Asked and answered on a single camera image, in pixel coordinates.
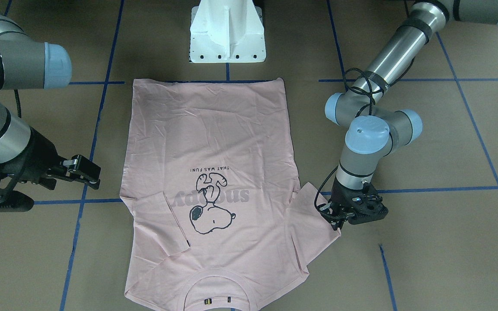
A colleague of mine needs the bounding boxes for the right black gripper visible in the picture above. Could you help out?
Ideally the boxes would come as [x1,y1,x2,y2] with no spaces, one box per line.
[11,130,101,190]

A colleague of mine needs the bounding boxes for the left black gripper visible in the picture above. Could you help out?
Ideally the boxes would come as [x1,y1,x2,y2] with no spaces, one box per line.
[319,179,379,232]

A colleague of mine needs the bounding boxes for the pink Snoopy t-shirt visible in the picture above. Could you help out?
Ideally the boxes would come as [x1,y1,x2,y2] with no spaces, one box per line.
[119,78,340,311]

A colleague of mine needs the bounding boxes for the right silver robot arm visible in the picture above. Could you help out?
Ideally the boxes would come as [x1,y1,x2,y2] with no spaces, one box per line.
[0,14,101,190]

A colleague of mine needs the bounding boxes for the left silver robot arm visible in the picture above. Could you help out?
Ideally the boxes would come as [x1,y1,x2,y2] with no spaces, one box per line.
[317,0,498,231]

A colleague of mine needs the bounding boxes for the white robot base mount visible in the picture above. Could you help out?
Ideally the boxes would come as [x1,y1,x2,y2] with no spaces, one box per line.
[188,0,267,63]

